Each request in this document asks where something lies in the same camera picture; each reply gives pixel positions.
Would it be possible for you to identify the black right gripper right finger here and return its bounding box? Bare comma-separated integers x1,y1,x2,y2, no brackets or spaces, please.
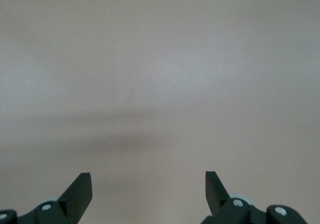
201,171,270,224

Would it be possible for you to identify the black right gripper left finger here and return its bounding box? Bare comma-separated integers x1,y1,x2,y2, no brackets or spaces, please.
18,172,93,224

